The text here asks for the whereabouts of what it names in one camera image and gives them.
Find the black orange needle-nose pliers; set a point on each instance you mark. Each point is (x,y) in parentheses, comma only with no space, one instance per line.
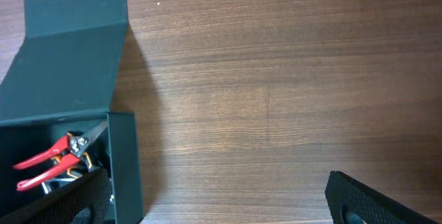
(84,166)

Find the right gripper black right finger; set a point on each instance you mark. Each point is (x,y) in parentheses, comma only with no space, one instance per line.
(351,201)

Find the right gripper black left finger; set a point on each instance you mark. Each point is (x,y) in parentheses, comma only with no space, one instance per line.
(84,200)

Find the dark green box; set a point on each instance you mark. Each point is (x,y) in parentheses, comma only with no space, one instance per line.
(63,79)

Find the red handled pruning shears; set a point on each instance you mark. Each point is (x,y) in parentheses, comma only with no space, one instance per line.
(65,153)

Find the chrome socket wrench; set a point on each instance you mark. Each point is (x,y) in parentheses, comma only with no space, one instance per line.
(55,183)

